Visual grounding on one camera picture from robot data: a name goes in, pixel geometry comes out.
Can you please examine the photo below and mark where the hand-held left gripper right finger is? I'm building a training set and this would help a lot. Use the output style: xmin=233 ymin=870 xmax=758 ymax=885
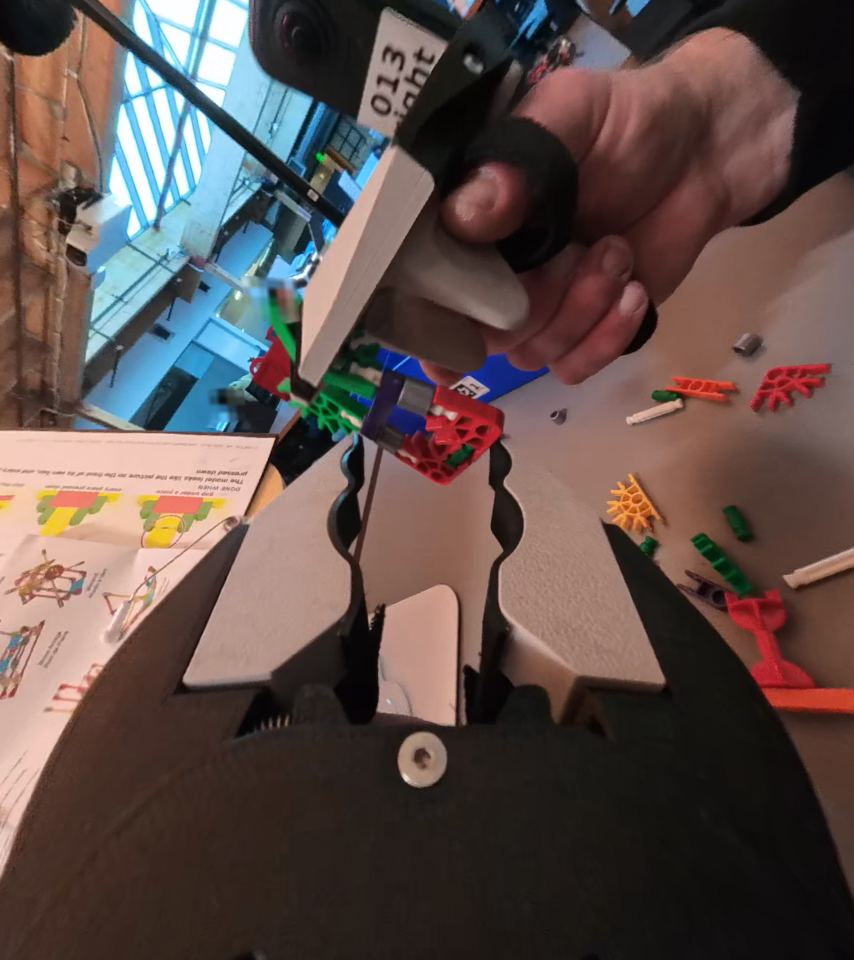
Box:
xmin=464 ymin=442 xmax=668 ymax=724

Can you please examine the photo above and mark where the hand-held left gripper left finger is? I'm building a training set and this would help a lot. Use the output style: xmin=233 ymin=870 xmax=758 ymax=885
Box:
xmin=182 ymin=438 xmax=386 ymax=724

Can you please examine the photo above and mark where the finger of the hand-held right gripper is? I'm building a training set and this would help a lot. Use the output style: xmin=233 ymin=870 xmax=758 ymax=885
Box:
xmin=296 ymin=144 xmax=439 ymax=391

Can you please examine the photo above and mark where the blue bin with white tag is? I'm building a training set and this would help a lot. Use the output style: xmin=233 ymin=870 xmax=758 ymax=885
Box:
xmin=415 ymin=352 xmax=552 ymax=407

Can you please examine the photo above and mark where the red purple green connector assembly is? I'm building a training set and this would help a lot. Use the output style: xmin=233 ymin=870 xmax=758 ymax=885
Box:
xmin=268 ymin=303 xmax=507 ymax=486

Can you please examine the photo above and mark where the person's right forearm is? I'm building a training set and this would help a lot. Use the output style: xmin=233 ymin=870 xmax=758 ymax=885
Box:
xmin=622 ymin=0 xmax=854 ymax=228

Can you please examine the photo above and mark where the person's right hand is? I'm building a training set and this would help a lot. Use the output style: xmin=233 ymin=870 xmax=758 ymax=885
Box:
xmin=421 ymin=28 xmax=803 ymax=387

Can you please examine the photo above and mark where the yellow fan connector piece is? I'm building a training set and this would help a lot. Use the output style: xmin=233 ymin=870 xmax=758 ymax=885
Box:
xmin=606 ymin=473 xmax=665 ymax=536

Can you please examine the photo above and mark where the black metal pole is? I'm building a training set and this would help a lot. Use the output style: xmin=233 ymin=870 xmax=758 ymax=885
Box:
xmin=70 ymin=0 xmax=346 ymax=227

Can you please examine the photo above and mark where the white document stand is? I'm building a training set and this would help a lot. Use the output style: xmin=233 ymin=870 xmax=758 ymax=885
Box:
xmin=243 ymin=463 xmax=463 ymax=725

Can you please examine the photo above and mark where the red fabric bag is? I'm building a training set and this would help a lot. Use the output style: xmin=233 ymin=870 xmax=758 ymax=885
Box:
xmin=249 ymin=330 xmax=295 ymax=400

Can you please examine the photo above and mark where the orange red connector piece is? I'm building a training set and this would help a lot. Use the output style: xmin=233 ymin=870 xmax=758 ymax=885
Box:
xmin=724 ymin=588 xmax=854 ymax=716

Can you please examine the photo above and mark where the orange ladder connector piece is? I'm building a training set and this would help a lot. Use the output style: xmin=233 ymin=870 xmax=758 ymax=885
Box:
xmin=650 ymin=374 xmax=740 ymax=405

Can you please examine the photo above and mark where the toy models picture leaflet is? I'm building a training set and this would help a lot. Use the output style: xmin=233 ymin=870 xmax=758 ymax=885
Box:
xmin=0 ymin=525 xmax=208 ymax=948

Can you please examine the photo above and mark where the white box device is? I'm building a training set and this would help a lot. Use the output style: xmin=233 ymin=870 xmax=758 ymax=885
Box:
xmin=52 ymin=186 xmax=110 ymax=268

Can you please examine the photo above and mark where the black round lamp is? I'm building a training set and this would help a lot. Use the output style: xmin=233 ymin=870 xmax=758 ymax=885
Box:
xmin=0 ymin=0 xmax=80 ymax=58

